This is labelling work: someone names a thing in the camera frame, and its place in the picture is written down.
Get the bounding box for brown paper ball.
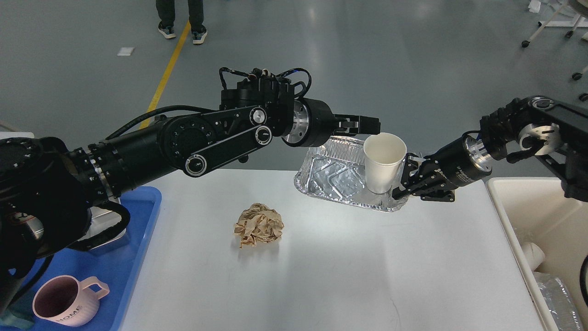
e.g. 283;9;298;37
234;203;285;249

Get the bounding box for stainless steel rectangular tin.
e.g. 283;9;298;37
86;207;130;256

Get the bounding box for standing person legs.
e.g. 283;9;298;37
155;0;208;45

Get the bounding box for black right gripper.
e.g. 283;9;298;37
393;136;492;202

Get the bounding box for pink mug dark inside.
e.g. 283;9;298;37
32;275;111;327

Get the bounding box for aluminium foil tray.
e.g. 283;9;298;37
294;137;409;212

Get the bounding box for foil tray in bin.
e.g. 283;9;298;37
533;272;584;331

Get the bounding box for blue plastic tray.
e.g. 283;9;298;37
15;186;162;331

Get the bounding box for cream paper cup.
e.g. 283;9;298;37
363;132;407;194

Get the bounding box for white cup in bin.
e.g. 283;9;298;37
521;242;546;272

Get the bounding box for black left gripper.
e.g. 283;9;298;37
282;98;381;147

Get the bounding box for white wheeled cart frame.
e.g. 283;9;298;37
512;0;587;107

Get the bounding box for white paper on floor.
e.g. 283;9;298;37
116;47;135;57

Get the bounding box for cream plastic bin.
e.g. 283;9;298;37
486;177;588;331

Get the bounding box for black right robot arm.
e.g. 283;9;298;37
391;96;588;202

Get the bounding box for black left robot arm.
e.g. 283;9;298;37
0;67;381;312

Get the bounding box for teal cup in tray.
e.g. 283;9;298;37
0;309;35;331

